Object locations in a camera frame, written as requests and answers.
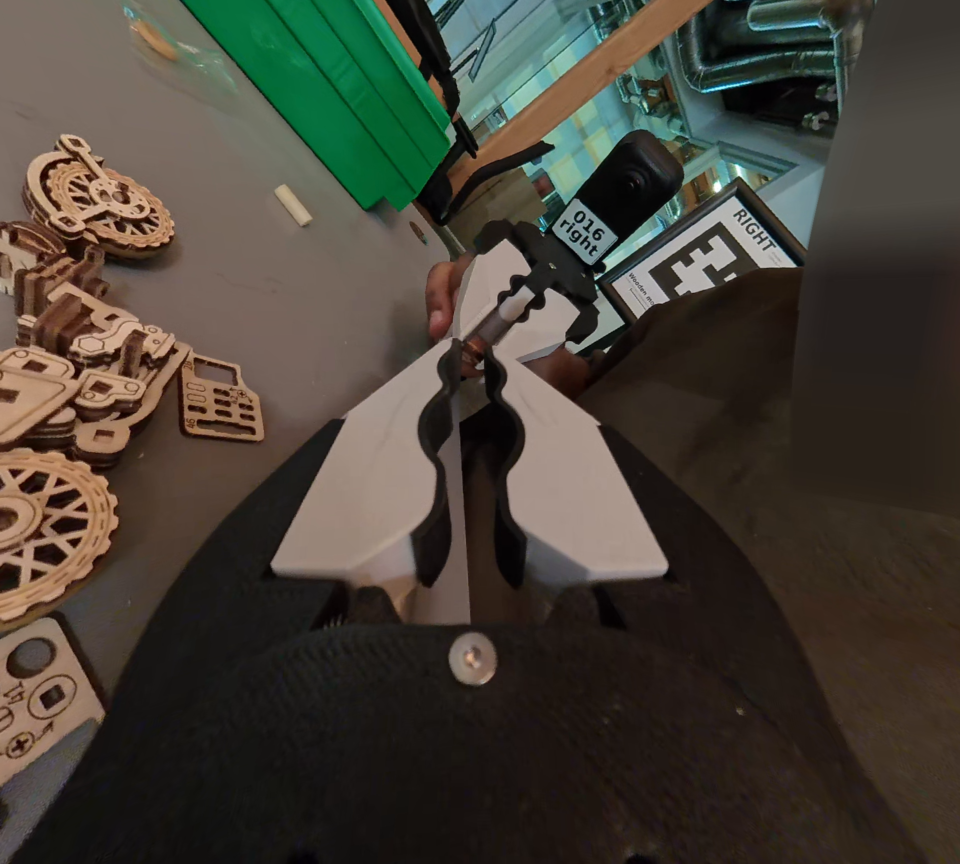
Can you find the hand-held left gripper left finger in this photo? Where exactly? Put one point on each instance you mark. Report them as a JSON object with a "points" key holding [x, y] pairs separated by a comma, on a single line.
{"points": [[352, 504]]}

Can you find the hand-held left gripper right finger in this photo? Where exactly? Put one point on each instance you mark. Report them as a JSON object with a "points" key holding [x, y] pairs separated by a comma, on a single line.
{"points": [[592, 504]]}

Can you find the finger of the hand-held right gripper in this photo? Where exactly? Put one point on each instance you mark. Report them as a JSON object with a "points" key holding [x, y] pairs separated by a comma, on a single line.
{"points": [[484, 286], [559, 331]]}

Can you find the small white brown cylinder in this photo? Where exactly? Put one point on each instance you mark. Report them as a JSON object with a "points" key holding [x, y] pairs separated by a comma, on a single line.
{"points": [[499, 324]]}

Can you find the wooden motorbike body assembly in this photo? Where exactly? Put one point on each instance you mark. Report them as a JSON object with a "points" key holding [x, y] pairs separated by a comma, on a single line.
{"points": [[90, 342]]}

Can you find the person's right hand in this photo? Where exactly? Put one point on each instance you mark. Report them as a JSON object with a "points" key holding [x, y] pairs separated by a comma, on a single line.
{"points": [[442, 301]]}

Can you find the framed marker sign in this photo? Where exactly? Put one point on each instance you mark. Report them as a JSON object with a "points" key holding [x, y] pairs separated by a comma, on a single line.
{"points": [[720, 256]]}

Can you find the person's brown clothing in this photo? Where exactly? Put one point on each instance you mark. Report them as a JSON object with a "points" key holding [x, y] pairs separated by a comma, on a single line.
{"points": [[712, 429]]}

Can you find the wooden ceiling beam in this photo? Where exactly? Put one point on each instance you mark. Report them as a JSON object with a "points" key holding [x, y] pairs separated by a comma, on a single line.
{"points": [[637, 23]]}

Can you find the small slotted wooden piece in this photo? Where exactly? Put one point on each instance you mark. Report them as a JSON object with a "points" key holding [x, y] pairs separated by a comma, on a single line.
{"points": [[187, 414]]}

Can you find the silver ventilation ducts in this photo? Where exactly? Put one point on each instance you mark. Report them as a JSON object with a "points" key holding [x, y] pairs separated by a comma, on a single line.
{"points": [[787, 31]]}

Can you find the green plastic bin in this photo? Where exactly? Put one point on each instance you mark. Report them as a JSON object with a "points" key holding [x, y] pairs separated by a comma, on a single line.
{"points": [[300, 53]]}

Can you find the wooden sheet with window cutout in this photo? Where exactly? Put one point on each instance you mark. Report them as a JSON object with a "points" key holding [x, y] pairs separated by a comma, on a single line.
{"points": [[75, 736]]}

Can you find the wooden wheel assembly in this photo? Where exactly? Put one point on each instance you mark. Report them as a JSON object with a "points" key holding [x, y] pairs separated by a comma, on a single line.
{"points": [[120, 200]]}

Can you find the clear bag of small parts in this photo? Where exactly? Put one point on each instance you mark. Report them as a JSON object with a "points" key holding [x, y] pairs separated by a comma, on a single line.
{"points": [[154, 42]]}

